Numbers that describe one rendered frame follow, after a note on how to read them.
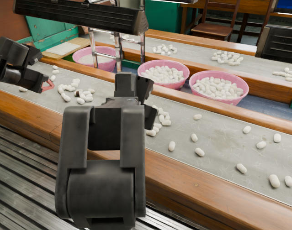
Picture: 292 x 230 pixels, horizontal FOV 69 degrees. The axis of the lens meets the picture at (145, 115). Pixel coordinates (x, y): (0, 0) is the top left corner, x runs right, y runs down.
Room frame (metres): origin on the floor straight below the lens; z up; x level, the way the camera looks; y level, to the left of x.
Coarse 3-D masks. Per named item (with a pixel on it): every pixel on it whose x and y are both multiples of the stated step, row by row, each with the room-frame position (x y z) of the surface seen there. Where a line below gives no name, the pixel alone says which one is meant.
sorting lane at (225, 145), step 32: (32, 96) 0.79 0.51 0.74; (96, 96) 0.79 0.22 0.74; (160, 128) 0.58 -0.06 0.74; (192, 128) 0.58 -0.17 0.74; (224, 128) 0.58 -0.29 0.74; (256, 128) 0.58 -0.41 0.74; (192, 160) 0.43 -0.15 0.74; (224, 160) 0.43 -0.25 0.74; (256, 160) 0.43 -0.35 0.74; (288, 160) 0.43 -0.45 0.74; (256, 192) 0.32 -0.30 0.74; (288, 192) 0.32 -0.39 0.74
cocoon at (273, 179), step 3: (273, 174) 0.36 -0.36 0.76; (270, 177) 0.36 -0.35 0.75; (273, 177) 0.35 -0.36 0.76; (276, 177) 0.35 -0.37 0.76; (270, 180) 0.35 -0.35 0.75; (273, 180) 0.34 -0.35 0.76; (276, 180) 0.34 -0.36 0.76; (273, 183) 0.34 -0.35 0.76; (276, 183) 0.33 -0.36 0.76; (279, 183) 0.33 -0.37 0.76; (273, 186) 0.33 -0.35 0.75; (276, 186) 0.33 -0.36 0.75
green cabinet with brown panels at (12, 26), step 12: (0, 0) 1.13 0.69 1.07; (12, 0) 1.18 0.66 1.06; (72, 0) 1.53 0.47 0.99; (0, 12) 1.11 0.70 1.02; (12, 12) 1.16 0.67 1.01; (0, 24) 1.09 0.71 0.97; (12, 24) 1.14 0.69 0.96; (24, 24) 1.19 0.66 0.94; (36, 24) 1.24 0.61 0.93; (48, 24) 1.32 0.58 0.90; (60, 24) 1.40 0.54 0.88; (72, 24) 1.48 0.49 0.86; (0, 36) 1.07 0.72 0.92; (12, 36) 1.12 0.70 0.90; (24, 36) 1.17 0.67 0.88; (36, 36) 1.22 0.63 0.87
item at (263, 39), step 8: (264, 32) 0.54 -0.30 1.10; (272, 32) 0.54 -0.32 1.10; (280, 32) 0.53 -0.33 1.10; (288, 32) 0.52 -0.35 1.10; (264, 40) 0.53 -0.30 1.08; (272, 40) 0.53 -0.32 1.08; (280, 40) 0.52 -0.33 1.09; (288, 40) 0.51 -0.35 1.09; (256, 48) 0.54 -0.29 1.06; (264, 48) 0.52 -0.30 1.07; (272, 48) 0.51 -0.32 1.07; (280, 48) 0.51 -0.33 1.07; (288, 48) 0.50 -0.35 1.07; (256, 56) 0.52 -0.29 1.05; (264, 56) 0.51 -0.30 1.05; (272, 56) 0.50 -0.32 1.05; (280, 56) 0.50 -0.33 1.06; (288, 56) 0.49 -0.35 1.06
